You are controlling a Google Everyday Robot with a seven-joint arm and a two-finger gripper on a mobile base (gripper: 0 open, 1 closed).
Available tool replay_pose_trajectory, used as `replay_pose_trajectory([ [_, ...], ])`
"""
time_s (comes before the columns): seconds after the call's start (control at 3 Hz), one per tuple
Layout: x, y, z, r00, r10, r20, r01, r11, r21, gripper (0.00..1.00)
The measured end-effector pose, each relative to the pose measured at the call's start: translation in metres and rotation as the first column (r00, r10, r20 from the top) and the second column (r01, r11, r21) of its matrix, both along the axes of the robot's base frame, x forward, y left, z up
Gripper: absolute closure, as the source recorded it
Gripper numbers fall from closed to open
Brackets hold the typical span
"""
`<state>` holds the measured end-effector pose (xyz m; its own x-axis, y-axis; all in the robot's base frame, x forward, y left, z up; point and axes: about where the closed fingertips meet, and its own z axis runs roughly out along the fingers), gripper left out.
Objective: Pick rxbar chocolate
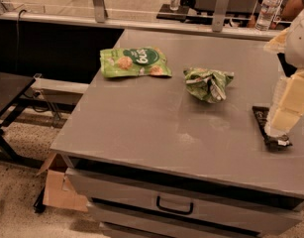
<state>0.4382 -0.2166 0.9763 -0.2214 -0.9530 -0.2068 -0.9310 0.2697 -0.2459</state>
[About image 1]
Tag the grey metal bracket left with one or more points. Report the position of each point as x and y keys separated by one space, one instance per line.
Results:
x=100 y=13

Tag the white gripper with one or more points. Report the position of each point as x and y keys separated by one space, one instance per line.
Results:
x=299 y=40

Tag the grey metal bracket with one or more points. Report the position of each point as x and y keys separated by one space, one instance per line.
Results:
x=100 y=13
x=221 y=7

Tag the black drawer handle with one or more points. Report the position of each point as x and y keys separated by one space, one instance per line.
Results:
x=174 y=207

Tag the flat green snack bag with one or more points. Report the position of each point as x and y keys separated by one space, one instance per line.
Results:
x=146 y=61

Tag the clear water bottle right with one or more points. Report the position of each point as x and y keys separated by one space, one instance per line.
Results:
x=266 y=14

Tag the grey metal bracket centre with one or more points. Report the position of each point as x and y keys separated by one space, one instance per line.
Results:
x=221 y=7

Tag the black tray behind glass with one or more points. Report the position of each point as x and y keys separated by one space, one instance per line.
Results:
x=165 y=13

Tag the grey cabinet drawer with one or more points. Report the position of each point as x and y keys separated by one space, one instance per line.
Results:
x=150 y=209
x=160 y=224

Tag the person's forearm behind glass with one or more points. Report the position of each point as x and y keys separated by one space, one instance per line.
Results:
x=291 y=9

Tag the lower grey cabinet drawer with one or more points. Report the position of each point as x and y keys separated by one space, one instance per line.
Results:
x=160 y=224

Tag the brown cardboard box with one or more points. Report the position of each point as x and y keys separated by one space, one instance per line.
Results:
x=59 y=191

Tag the crumpled green snack bag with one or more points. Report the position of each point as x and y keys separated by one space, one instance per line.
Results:
x=207 y=85

